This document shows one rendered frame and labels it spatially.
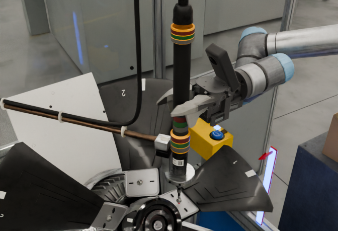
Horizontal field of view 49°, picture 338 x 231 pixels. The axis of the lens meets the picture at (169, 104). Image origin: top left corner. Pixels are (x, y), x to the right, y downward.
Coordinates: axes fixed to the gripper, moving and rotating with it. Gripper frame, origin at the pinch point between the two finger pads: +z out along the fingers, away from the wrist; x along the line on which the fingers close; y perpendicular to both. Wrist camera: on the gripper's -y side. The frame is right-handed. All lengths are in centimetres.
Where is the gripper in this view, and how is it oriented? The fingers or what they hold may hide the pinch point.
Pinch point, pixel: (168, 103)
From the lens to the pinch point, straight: 73.4
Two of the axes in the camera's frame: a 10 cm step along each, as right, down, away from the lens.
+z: -8.1, 3.2, -4.9
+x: -5.8, -4.5, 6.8
